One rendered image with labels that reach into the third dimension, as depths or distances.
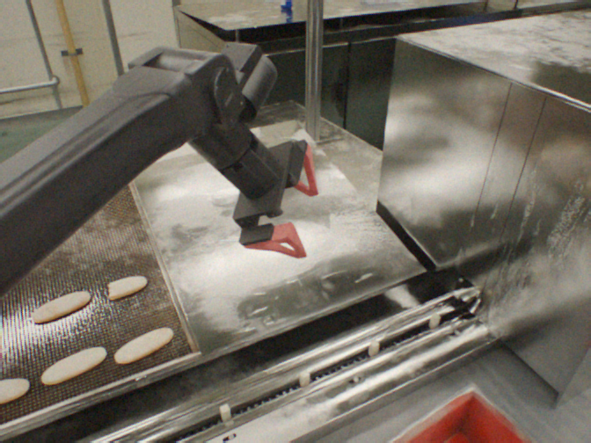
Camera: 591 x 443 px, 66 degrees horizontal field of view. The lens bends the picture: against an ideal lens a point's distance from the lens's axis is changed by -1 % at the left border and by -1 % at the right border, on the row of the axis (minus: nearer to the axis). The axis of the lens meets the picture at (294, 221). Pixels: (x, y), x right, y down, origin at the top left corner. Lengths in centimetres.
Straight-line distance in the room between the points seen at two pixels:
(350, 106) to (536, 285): 201
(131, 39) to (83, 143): 363
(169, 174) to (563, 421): 93
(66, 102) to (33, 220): 404
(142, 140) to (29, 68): 390
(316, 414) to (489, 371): 34
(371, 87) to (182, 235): 192
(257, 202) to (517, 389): 60
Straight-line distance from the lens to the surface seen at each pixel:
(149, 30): 398
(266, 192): 52
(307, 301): 88
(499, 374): 94
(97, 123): 36
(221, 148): 48
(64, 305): 91
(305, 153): 57
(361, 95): 270
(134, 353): 83
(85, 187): 34
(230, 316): 86
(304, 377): 80
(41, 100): 434
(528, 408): 92
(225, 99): 43
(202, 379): 87
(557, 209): 76
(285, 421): 77
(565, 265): 78
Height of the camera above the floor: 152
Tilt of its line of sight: 36 degrees down
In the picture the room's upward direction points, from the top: straight up
